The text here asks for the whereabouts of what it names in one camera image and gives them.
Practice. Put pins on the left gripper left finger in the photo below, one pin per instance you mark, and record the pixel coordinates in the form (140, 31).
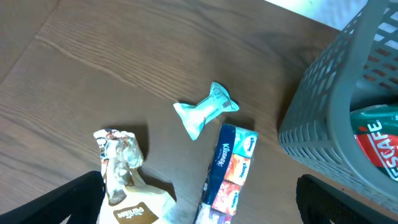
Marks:
(78, 201)

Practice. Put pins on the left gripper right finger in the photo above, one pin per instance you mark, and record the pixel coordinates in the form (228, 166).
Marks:
(320, 203)

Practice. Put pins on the beige Panfee snack bag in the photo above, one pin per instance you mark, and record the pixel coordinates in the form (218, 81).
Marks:
(128, 198)

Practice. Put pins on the green Nescafe coffee bag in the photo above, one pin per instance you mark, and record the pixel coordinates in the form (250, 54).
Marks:
(375, 130)

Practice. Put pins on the Kleenex tissue multipack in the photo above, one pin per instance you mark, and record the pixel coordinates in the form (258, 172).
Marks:
(226, 175)

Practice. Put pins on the grey plastic basket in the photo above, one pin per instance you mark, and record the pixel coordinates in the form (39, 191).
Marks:
(358, 69)

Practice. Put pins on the light teal snack wrapper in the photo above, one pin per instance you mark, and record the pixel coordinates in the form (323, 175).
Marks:
(195, 117)

